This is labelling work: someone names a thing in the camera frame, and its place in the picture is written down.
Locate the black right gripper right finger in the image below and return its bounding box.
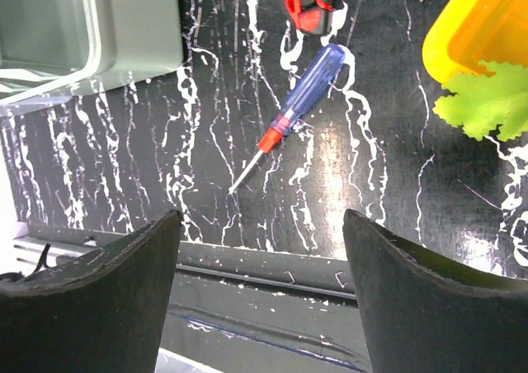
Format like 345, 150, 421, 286
342, 209, 527, 372

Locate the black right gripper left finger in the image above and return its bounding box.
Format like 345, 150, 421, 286
1, 210, 182, 372

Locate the blue handled screwdriver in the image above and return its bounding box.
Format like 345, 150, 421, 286
228, 43, 346, 194

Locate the clear and green toolbox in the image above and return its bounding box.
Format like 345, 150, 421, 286
1, 0, 183, 114

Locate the green celery stalk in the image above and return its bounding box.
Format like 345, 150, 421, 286
433, 61, 527, 141

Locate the yellow plastic bin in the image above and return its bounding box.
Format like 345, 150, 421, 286
422, 0, 527, 83

